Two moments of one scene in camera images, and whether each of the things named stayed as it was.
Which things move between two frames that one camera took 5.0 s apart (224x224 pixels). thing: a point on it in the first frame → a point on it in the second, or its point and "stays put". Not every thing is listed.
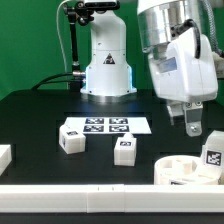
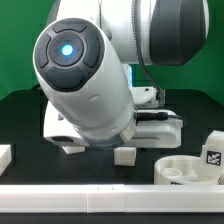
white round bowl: (185, 170) stays put
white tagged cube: (125, 151) stays put
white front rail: (102, 198) stays put
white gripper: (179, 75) → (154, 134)
